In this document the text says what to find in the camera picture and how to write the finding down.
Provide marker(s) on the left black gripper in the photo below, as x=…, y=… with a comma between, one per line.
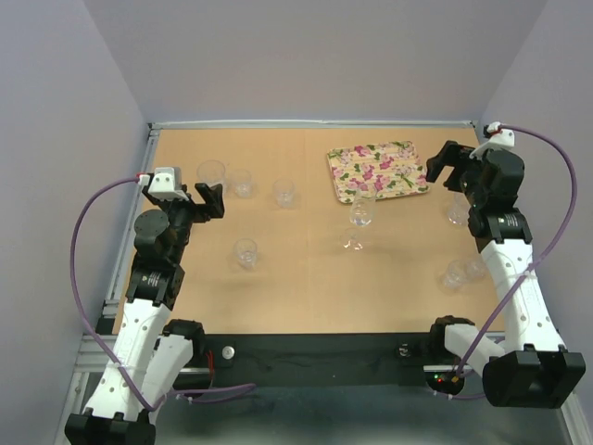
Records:
x=211, y=196

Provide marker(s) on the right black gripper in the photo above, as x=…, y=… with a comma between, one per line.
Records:
x=451, y=154

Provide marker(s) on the large clear tumbler glass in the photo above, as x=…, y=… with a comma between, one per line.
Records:
x=212, y=172

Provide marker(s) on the tall stemmed wine glass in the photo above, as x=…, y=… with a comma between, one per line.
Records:
x=362, y=208

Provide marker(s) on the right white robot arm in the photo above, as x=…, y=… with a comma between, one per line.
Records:
x=532, y=367

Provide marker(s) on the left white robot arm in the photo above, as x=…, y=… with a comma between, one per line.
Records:
x=151, y=348

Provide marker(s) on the floral patterned tray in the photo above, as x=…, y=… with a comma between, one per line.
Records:
x=393, y=169

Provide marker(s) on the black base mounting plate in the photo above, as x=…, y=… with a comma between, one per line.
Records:
x=316, y=360

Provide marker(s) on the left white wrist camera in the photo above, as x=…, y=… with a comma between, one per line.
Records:
x=166, y=180

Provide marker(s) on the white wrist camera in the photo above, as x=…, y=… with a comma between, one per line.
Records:
x=166, y=180
x=497, y=138

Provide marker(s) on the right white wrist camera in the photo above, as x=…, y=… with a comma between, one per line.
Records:
x=497, y=138

